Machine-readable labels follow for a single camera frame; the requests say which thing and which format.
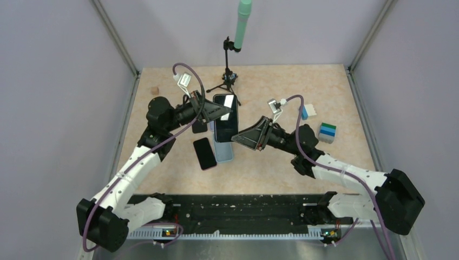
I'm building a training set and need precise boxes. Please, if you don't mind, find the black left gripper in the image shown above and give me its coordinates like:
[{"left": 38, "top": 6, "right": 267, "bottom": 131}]
[{"left": 166, "top": 90, "right": 232, "bottom": 132}]

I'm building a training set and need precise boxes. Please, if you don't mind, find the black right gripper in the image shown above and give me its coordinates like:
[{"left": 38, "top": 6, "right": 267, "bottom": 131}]
[{"left": 232, "top": 115, "right": 300, "bottom": 155}]

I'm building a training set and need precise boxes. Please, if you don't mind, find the black phone case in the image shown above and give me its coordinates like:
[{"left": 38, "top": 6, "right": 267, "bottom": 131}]
[{"left": 212, "top": 93, "right": 240, "bottom": 144}]

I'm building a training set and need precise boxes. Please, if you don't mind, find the light blue phone case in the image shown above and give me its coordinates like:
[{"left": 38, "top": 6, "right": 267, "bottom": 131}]
[{"left": 213, "top": 141, "right": 234, "bottom": 163}]

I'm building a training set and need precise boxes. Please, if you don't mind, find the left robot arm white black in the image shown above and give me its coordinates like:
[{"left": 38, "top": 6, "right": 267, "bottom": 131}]
[{"left": 76, "top": 90, "right": 231, "bottom": 252}]

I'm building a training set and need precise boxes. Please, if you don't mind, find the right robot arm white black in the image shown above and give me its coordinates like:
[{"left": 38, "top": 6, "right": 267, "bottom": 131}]
[{"left": 231, "top": 116, "right": 425, "bottom": 236}]

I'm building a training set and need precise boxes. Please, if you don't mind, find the black mini tripod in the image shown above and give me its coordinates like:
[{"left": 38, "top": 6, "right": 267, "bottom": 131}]
[{"left": 206, "top": 37, "right": 240, "bottom": 96}]

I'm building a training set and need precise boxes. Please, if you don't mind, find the blue white toy block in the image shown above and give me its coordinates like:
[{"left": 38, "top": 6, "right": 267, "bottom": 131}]
[{"left": 301, "top": 104, "right": 317, "bottom": 120}]

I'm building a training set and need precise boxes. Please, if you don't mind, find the brown wooden cube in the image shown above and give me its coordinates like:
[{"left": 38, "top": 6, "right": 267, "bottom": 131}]
[{"left": 150, "top": 87, "right": 160, "bottom": 95}]

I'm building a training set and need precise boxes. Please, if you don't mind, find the green blue grey block stack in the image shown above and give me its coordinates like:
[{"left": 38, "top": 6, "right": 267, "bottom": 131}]
[{"left": 317, "top": 122, "right": 337, "bottom": 144}]

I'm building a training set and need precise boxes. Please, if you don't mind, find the mint green microphone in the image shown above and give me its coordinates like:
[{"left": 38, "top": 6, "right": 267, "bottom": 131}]
[{"left": 233, "top": 0, "right": 252, "bottom": 52}]

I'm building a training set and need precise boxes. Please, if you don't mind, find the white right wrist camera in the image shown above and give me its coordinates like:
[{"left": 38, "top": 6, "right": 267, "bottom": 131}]
[{"left": 267, "top": 99, "right": 288, "bottom": 123}]

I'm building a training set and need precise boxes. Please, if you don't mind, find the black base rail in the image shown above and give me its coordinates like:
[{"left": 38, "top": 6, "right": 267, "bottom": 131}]
[{"left": 125, "top": 193, "right": 359, "bottom": 241}]

